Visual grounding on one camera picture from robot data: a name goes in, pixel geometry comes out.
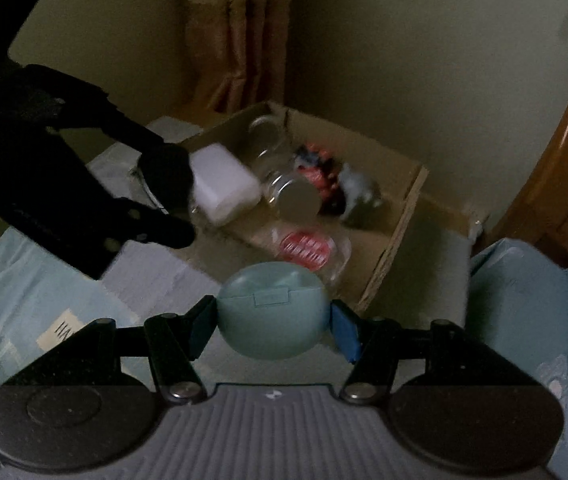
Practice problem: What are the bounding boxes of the light blue oval case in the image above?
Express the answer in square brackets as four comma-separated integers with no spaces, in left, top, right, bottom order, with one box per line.
[217,261,329,360]

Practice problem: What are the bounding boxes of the clear plastic jar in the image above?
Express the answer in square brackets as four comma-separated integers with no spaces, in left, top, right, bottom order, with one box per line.
[247,114,293,180]

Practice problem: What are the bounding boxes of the glass bottle yellow capsules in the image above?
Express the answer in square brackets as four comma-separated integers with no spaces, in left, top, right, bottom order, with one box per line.
[263,170,322,223]

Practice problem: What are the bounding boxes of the red toy car block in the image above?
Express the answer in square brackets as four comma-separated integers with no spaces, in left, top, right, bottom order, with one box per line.
[295,143,346,218]

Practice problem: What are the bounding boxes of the white rectangular case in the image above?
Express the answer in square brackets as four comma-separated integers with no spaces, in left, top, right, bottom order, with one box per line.
[189,143,262,226]

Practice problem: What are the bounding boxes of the clear tub red label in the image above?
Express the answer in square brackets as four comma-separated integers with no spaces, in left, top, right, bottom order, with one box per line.
[269,221,352,289]

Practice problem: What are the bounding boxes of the light blue blanket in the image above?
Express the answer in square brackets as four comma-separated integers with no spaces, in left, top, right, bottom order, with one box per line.
[0,117,471,388]

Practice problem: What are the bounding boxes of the cardboard box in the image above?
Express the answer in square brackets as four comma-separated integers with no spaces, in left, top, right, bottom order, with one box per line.
[182,102,428,313]

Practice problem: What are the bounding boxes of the light blue floral pillow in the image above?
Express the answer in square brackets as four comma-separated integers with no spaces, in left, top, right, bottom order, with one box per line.
[465,238,568,479]

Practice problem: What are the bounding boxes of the brown curtain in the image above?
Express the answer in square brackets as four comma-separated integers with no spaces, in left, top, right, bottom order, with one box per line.
[182,0,291,113]

